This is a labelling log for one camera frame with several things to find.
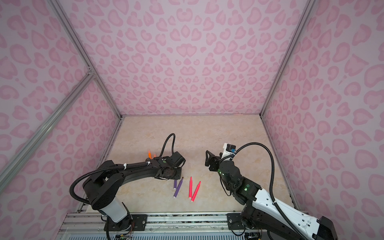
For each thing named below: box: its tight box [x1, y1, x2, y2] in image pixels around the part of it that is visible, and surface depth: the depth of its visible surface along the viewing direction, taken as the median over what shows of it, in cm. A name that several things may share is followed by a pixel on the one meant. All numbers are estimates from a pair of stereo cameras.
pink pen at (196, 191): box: [191, 181, 201, 202], surface depth 84 cm
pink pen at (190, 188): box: [188, 176, 193, 199], surface depth 85 cm
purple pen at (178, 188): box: [173, 177, 184, 198], surface depth 85 cm
